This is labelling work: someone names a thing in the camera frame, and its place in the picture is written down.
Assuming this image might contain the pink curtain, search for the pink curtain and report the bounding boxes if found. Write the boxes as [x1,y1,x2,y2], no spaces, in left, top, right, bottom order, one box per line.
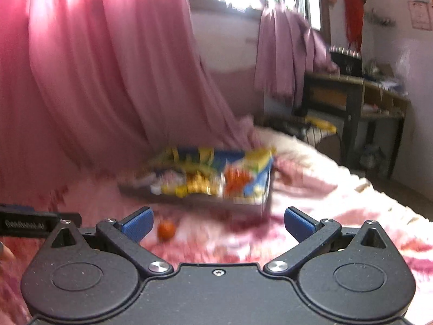
[0,0,261,197]

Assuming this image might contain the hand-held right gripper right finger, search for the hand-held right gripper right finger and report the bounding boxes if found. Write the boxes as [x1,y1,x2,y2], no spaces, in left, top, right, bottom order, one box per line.
[264,206,388,275]

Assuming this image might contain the red hanging cloth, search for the red hanging cloth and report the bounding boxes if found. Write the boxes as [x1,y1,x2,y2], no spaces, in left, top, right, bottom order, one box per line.
[343,0,367,54]

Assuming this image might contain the person's left hand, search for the person's left hand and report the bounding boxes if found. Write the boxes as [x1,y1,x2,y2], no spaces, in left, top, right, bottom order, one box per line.
[0,242,16,262]

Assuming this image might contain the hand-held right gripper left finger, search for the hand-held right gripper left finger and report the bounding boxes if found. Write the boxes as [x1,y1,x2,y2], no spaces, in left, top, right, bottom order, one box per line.
[51,206,174,275]

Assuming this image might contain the yellow cloth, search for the yellow cloth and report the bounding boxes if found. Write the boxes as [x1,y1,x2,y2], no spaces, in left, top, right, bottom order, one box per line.
[304,115,338,135]

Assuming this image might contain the dark wooden desk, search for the dark wooden desk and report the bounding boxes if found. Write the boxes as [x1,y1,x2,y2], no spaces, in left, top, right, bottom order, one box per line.
[303,73,411,180]

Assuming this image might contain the metal pot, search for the metal pot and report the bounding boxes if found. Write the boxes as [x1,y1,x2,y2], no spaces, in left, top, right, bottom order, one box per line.
[329,45,365,77]

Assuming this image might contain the pink floral blanket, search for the pink floral blanket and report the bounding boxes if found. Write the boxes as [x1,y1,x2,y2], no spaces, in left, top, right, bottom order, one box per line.
[0,127,433,325]

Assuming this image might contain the wall poster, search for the wall poster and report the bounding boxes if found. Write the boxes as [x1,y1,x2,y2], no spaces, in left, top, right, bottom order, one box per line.
[404,0,433,31]

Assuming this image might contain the purple curtain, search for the purple curtain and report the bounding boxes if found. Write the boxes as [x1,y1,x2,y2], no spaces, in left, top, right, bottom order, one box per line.
[254,5,339,109]

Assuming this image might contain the blue yellow printed cardboard box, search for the blue yellow printed cardboard box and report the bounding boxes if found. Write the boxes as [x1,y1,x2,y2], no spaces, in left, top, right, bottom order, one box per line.
[117,146,276,215]

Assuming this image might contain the small orange tangerine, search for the small orange tangerine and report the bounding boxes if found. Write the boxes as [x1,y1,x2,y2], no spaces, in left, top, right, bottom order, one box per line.
[157,221,176,242]

